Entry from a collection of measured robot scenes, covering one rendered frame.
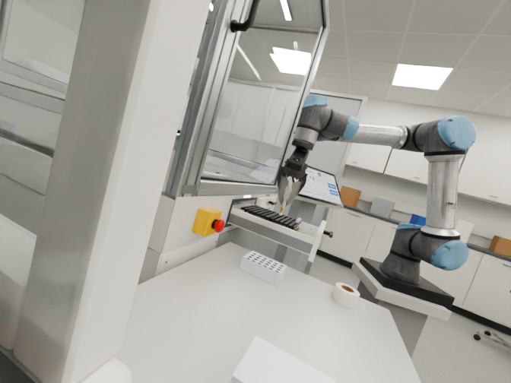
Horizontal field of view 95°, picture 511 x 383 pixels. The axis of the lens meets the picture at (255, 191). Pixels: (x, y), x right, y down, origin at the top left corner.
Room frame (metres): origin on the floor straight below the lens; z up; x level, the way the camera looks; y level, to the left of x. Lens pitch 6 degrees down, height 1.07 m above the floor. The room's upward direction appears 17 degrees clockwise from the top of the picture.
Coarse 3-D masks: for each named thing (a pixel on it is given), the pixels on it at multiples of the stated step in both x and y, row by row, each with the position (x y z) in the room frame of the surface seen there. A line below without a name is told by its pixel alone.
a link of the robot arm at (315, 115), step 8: (312, 96) 0.76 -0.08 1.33; (320, 96) 0.76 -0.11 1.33; (304, 104) 0.78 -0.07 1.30; (312, 104) 0.75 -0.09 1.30; (320, 104) 0.75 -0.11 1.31; (304, 112) 0.77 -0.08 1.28; (312, 112) 0.75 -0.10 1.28; (320, 112) 0.75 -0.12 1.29; (328, 112) 0.76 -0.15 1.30; (304, 120) 0.76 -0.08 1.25; (312, 120) 0.75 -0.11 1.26; (320, 120) 0.76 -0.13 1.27; (312, 128) 0.75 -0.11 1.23; (320, 128) 0.79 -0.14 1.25
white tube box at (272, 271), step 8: (248, 256) 0.71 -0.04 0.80; (256, 256) 0.73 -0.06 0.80; (264, 256) 0.74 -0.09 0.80; (240, 264) 0.68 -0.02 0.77; (248, 264) 0.67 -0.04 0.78; (256, 264) 0.66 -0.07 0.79; (264, 264) 0.68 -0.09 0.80; (272, 264) 0.70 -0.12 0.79; (280, 264) 0.72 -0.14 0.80; (248, 272) 0.67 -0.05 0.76; (256, 272) 0.66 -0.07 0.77; (264, 272) 0.66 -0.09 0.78; (272, 272) 0.65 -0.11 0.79; (280, 272) 0.66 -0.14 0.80; (272, 280) 0.64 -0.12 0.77; (280, 280) 0.67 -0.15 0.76
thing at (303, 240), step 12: (240, 204) 0.99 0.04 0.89; (252, 204) 1.10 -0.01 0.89; (240, 216) 0.86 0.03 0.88; (252, 216) 0.85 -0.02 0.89; (252, 228) 0.84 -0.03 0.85; (264, 228) 0.83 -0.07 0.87; (276, 228) 0.82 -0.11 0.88; (300, 228) 1.02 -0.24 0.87; (312, 228) 1.01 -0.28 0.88; (276, 240) 0.81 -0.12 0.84; (288, 240) 0.80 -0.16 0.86; (300, 240) 0.78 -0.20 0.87; (312, 240) 0.77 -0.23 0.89
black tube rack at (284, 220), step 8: (240, 208) 0.90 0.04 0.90; (248, 208) 0.92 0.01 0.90; (256, 208) 0.98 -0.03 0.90; (264, 208) 1.04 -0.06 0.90; (256, 216) 0.97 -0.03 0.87; (264, 216) 0.87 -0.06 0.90; (272, 216) 0.92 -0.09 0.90; (280, 216) 0.97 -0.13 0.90; (280, 224) 0.95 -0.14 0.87; (288, 224) 0.85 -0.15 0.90
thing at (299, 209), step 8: (296, 200) 1.85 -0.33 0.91; (296, 208) 1.82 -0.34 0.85; (304, 208) 1.81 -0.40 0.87; (312, 208) 1.85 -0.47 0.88; (288, 216) 1.87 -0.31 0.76; (296, 216) 1.80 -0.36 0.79; (304, 216) 1.82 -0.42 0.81; (312, 216) 1.86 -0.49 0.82; (280, 248) 1.85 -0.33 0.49; (288, 248) 1.79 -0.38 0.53; (280, 256) 1.83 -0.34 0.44; (288, 256) 1.81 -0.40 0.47; (296, 256) 1.85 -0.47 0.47; (288, 264) 1.82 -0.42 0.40; (296, 264) 1.86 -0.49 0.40
